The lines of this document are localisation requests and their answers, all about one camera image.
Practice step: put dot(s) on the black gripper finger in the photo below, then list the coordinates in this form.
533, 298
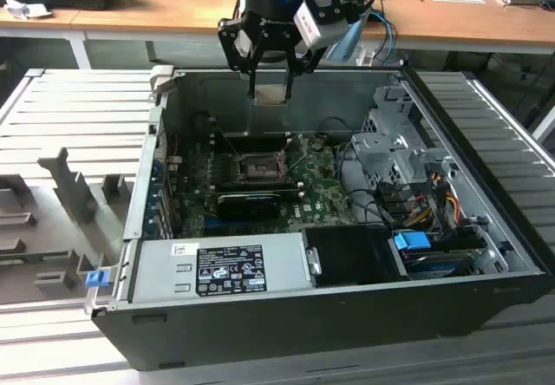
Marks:
303, 62
234, 51

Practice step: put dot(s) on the CPU with silver top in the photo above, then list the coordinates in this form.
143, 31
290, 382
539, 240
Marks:
271, 95

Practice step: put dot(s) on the thin metal locking lever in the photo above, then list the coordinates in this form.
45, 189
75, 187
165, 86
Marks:
303, 158
225, 142

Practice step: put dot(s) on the black RAM slot bank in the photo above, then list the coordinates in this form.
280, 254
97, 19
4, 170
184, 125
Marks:
260, 185
256, 142

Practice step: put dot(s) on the CPU socket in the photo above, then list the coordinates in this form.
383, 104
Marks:
256, 168

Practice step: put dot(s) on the wooden desk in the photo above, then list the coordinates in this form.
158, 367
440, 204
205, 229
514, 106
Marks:
173, 8

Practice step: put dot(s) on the round coin cell battery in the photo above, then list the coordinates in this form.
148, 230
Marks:
316, 145

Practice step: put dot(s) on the metal drive cage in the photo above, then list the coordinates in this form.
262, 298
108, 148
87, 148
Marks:
381, 151

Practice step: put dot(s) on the green motherboard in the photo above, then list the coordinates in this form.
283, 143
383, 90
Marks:
321, 194

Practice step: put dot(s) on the black graphics card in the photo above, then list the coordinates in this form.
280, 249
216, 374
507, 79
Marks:
247, 207

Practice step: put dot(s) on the blue disk carrier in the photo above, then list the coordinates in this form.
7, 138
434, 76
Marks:
409, 243

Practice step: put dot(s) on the crumpled white paper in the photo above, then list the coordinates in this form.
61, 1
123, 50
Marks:
26, 8

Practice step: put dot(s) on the grey power supply unit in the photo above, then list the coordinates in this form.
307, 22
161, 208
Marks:
160, 272

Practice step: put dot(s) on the hard disk drive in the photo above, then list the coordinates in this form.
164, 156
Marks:
433, 263

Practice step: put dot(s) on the grey parts rack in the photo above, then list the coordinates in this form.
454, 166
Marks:
65, 229

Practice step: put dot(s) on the black open PC case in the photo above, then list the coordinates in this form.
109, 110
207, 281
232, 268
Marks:
303, 328

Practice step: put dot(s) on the blue case latch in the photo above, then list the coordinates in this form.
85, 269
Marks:
96, 279

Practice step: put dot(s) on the green RAM stick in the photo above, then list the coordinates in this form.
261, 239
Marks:
34, 256

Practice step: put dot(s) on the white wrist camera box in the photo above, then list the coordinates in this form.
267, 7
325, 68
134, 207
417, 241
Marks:
321, 25

